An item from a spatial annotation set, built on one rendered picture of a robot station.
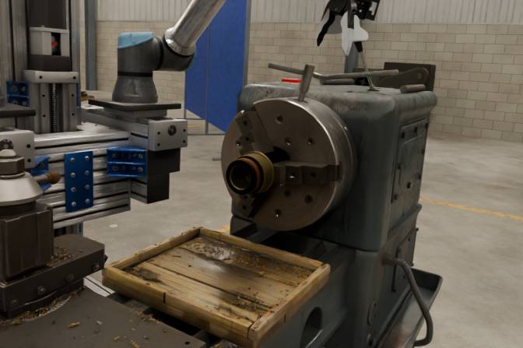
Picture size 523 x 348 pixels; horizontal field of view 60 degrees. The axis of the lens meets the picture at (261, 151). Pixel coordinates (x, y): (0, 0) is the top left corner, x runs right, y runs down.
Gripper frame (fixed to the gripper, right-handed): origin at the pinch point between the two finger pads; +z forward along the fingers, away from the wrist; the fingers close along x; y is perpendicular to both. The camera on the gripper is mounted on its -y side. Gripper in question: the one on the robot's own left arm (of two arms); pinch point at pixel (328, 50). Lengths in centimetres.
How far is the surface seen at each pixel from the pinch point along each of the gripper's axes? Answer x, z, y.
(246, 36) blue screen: 480, 30, 125
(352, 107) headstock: 0.9, 11.8, 10.9
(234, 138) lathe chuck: 6.5, 25.7, -14.9
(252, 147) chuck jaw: -6.2, 23.2, -14.7
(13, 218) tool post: -37, 27, -56
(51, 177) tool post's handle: -30, 24, -52
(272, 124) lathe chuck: -0.4, 18.8, -9.2
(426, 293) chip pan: 13, 76, 70
